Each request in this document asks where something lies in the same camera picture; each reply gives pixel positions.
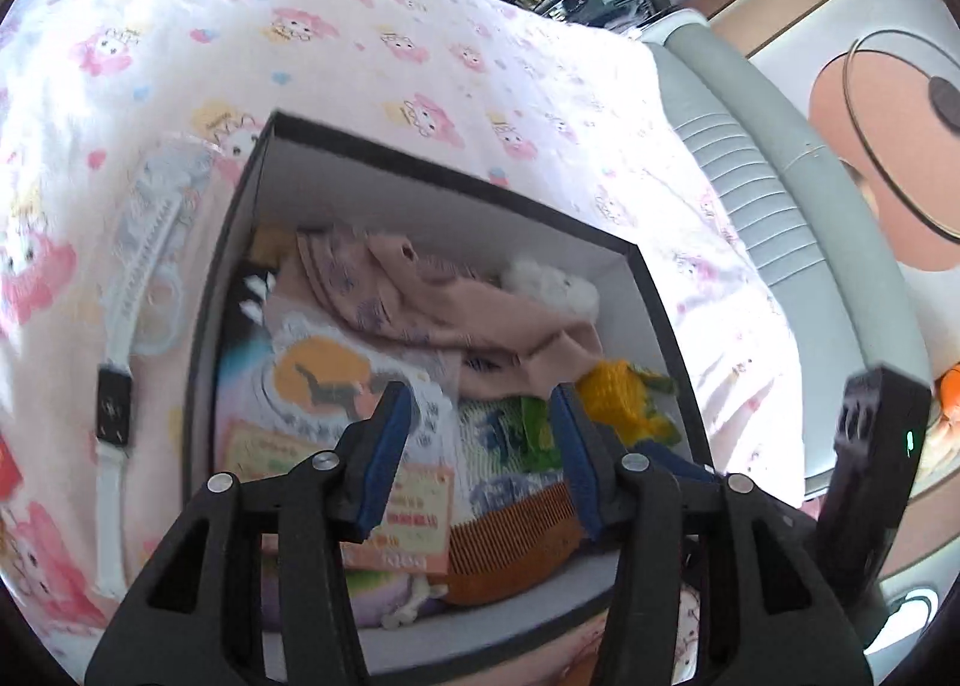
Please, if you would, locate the grey padded headboard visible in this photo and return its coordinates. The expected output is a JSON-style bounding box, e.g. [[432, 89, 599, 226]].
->
[[637, 11, 935, 500]]

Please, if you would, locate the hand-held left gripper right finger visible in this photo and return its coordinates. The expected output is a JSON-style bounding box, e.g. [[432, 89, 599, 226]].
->
[[550, 382, 875, 686]]

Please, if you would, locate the colourful printed snack packet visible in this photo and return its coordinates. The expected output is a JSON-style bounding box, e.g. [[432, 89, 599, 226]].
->
[[217, 315, 458, 578]]

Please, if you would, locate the beige patterned cloth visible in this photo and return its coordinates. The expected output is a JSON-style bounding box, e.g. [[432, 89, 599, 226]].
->
[[274, 225, 605, 406]]

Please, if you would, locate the pink cartoon printed bed sheet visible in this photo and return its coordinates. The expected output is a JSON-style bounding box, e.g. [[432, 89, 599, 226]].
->
[[0, 0, 807, 686]]

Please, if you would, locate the white smartwatch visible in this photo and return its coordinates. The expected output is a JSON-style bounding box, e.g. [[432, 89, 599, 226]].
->
[[91, 202, 185, 601]]

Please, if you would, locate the black cardboard box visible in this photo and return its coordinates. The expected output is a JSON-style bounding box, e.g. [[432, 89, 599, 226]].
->
[[182, 109, 717, 679]]

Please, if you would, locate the clear cartoon phone case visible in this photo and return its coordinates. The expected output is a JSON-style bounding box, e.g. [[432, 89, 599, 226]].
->
[[112, 135, 241, 357]]

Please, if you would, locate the yellow flat box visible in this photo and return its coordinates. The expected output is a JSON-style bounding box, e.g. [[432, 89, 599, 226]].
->
[[247, 225, 297, 263]]

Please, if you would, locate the brown wooden comb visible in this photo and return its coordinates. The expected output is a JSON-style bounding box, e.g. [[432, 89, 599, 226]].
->
[[446, 480, 586, 604]]

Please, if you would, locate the orange plush toy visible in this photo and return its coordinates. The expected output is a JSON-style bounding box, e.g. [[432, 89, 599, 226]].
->
[[911, 365, 960, 500]]

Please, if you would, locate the lilac soft pouch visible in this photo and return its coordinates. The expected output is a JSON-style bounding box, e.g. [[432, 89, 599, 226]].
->
[[259, 566, 451, 633]]

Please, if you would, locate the black screen protector box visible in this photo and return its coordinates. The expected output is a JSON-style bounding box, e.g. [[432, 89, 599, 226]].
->
[[217, 258, 278, 387]]

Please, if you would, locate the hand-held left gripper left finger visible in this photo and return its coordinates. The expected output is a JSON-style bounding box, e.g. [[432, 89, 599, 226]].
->
[[84, 378, 415, 686]]

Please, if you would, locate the yellow green crochet toy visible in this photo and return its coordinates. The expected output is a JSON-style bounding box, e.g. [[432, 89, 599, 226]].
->
[[574, 358, 680, 447]]

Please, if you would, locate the round ring wall lamp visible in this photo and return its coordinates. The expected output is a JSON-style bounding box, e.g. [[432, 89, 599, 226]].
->
[[840, 30, 960, 241]]

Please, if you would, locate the white fluffy plush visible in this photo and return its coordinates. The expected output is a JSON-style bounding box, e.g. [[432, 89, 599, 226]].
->
[[499, 257, 601, 320]]

